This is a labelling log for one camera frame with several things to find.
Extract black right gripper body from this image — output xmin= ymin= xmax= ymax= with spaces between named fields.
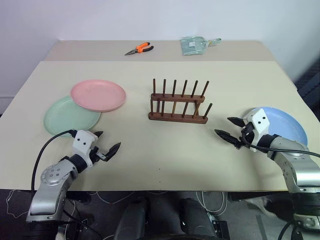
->
xmin=236 ymin=121 xmax=256 ymax=150

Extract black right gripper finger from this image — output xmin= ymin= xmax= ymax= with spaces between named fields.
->
xmin=214 ymin=128 xmax=242 ymax=150
xmin=226 ymin=116 xmax=248 ymax=129

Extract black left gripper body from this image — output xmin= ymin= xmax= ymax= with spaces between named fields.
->
xmin=89 ymin=145 xmax=109 ymax=165

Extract wooden dish rack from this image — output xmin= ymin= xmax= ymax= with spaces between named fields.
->
xmin=148 ymin=77 xmax=214 ymax=125

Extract green plate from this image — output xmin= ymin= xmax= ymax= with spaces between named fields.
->
xmin=42 ymin=95 xmax=102 ymax=138

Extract blue plate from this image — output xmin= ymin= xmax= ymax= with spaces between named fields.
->
xmin=245 ymin=106 xmax=309 ymax=147

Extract pink plate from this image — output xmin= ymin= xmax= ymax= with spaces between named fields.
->
xmin=70 ymin=79 xmax=127 ymax=113

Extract dark rounded shape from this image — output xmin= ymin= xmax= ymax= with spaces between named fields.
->
xmin=179 ymin=198 xmax=219 ymax=240
xmin=114 ymin=199 xmax=149 ymax=240

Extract black chair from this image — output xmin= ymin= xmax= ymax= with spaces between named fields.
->
xmin=294 ymin=63 xmax=320 ymax=101

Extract clear plastic bag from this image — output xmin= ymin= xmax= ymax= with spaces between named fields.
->
xmin=180 ymin=35 xmax=223 ymax=56

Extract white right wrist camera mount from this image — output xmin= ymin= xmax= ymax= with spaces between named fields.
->
xmin=241 ymin=108 xmax=272 ymax=153

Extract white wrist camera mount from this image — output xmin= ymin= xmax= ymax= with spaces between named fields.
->
xmin=72 ymin=129 xmax=99 ymax=167
xmin=241 ymin=108 xmax=272 ymax=153

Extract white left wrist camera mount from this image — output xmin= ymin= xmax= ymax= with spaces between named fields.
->
xmin=72 ymin=129 xmax=99 ymax=167

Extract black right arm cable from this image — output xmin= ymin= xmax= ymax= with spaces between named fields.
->
xmin=240 ymin=126 xmax=320 ymax=159

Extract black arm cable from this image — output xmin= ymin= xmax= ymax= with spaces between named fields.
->
xmin=240 ymin=126 xmax=320 ymax=159
xmin=30 ymin=129 xmax=77 ymax=192

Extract white cable under table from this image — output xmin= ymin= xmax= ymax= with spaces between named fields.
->
xmin=94 ymin=190 xmax=132 ymax=204
xmin=195 ymin=190 xmax=229 ymax=214

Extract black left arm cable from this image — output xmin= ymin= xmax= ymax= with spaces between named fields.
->
xmin=30 ymin=129 xmax=77 ymax=192

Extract orange handled pliers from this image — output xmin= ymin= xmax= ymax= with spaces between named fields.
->
xmin=124 ymin=42 xmax=155 ymax=57

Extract thin white string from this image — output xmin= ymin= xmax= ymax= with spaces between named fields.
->
xmin=5 ymin=189 xmax=24 ymax=216

